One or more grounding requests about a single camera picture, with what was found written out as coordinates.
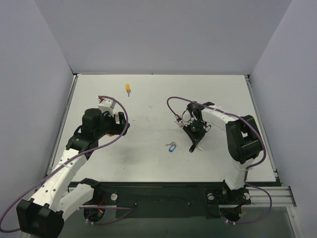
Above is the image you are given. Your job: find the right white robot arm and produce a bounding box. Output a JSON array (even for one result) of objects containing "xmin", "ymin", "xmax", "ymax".
[{"xmin": 178, "ymin": 102, "xmax": 263, "ymax": 203}]

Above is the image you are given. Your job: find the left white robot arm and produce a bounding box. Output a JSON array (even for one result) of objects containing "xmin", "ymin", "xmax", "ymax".
[{"xmin": 16, "ymin": 108, "xmax": 129, "ymax": 238}]

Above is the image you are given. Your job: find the blue tagged key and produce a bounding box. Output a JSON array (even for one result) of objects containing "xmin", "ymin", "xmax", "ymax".
[{"xmin": 166, "ymin": 141, "xmax": 177, "ymax": 153}]

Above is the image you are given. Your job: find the yellow tagged key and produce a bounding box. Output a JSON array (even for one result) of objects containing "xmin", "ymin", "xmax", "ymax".
[{"xmin": 125, "ymin": 84, "xmax": 131, "ymax": 97}]

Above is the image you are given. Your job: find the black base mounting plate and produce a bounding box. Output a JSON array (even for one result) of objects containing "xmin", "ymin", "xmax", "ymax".
[{"xmin": 87, "ymin": 182, "xmax": 251, "ymax": 219}]

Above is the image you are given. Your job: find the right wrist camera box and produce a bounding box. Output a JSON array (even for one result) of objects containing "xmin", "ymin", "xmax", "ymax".
[{"xmin": 175, "ymin": 115, "xmax": 184, "ymax": 128}]

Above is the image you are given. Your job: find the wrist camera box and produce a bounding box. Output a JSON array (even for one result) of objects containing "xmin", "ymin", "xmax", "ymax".
[
  {"xmin": 98, "ymin": 98, "xmax": 116, "ymax": 117},
  {"xmin": 175, "ymin": 115, "xmax": 184, "ymax": 128}
]

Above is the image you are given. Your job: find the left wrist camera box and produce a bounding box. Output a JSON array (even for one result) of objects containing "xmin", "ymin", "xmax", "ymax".
[{"xmin": 98, "ymin": 98, "xmax": 116, "ymax": 117}]

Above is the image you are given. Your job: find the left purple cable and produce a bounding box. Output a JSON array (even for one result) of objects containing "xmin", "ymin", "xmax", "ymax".
[{"xmin": 0, "ymin": 95, "xmax": 134, "ymax": 233}]

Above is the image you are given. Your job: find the purple cable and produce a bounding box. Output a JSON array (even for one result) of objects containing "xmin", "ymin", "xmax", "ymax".
[
  {"xmin": 166, "ymin": 96, "xmax": 273, "ymax": 225},
  {"xmin": 0, "ymin": 95, "xmax": 134, "ymax": 233}
]

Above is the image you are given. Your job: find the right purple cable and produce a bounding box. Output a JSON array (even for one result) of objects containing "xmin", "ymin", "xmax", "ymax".
[{"xmin": 166, "ymin": 96, "xmax": 273, "ymax": 225}]

